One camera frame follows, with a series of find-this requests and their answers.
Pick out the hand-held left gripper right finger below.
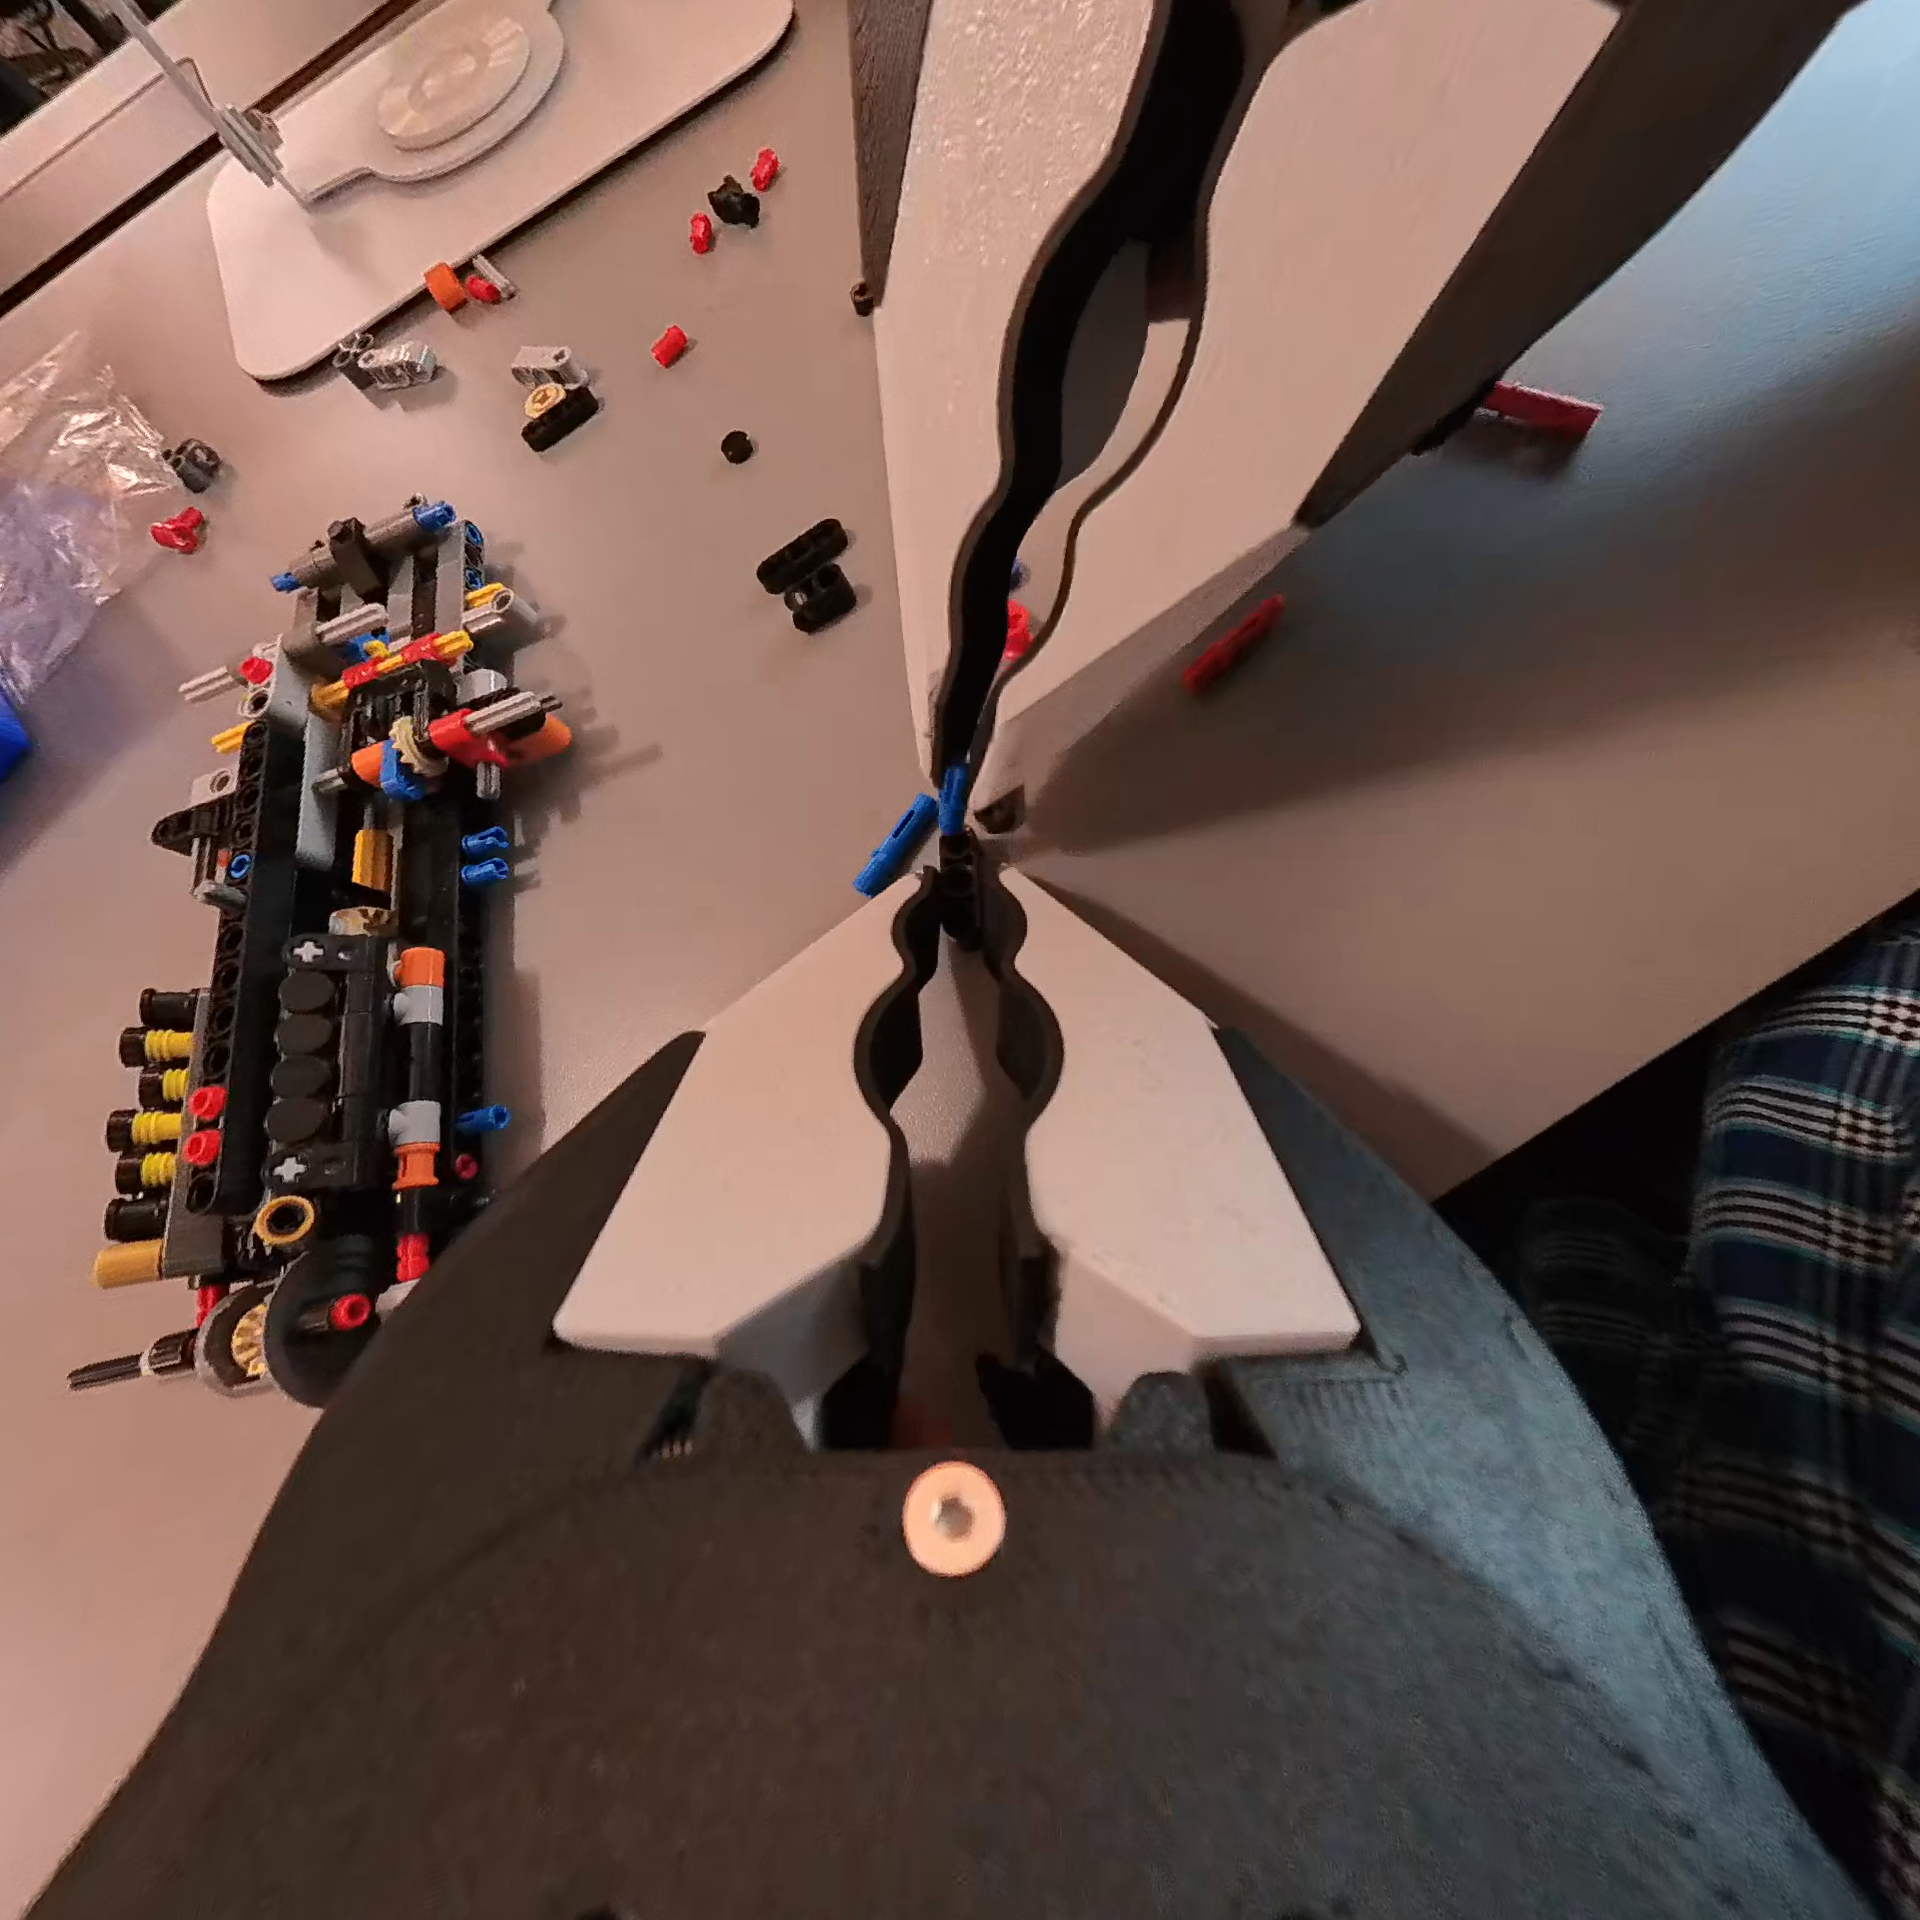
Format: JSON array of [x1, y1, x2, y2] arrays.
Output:
[[988, 873, 1367, 1430]]

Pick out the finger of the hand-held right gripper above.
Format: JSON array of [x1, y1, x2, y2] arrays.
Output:
[[958, 0, 1623, 823], [872, 0, 1175, 770]]

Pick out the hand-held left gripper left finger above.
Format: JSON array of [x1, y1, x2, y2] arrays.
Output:
[[550, 873, 951, 1444]]

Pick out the small black lego beam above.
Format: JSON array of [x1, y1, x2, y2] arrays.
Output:
[[935, 825, 1004, 956]]

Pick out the multicolour lego technic chassis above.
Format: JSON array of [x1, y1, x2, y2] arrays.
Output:
[[65, 495, 579, 1409]]

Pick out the red lego axle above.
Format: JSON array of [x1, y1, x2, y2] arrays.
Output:
[[1476, 380, 1604, 442], [1180, 594, 1287, 695]]

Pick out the grey flat stand base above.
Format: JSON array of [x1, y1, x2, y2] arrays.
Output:
[[207, 0, 798, 383]]

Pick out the person's plaid trousers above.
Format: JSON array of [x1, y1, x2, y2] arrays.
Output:
[[1439, 900, 1920, 1920]]

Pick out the clear plastic bag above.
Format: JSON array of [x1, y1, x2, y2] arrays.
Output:
[[0, 329, 169, 706]]

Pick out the metal stand bracket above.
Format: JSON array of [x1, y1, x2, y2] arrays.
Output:
[[111, 0, 288, 189]]

